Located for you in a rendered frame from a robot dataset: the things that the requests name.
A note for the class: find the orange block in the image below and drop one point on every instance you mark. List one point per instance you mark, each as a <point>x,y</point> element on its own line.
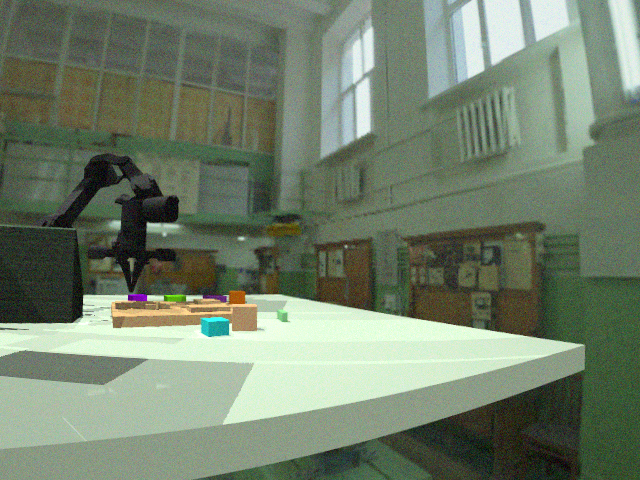
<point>237,297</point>

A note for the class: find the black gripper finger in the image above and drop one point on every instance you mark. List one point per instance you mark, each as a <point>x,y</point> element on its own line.
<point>138,267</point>
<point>125,266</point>

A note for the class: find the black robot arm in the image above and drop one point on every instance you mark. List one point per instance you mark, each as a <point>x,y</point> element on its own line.
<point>149,204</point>

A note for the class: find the teal cube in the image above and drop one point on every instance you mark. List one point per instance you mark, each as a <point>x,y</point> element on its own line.
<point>215,326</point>

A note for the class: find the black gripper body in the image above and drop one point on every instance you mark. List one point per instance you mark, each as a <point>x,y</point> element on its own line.
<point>133,238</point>

